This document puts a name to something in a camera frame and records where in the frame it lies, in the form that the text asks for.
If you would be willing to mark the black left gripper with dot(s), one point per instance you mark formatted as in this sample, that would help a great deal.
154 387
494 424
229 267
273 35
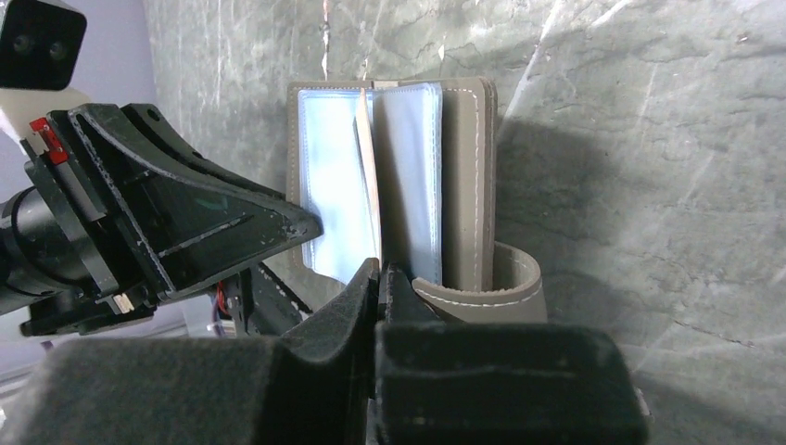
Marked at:
148 219

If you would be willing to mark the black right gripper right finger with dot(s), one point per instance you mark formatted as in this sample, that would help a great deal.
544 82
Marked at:
439 381

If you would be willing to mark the orange credit card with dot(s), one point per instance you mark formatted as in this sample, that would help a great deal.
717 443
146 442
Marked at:
371 210

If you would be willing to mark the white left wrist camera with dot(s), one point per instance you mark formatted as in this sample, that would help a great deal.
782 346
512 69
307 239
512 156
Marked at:
40 45

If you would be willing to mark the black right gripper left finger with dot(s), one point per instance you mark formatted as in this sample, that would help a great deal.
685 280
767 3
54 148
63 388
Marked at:
308 386

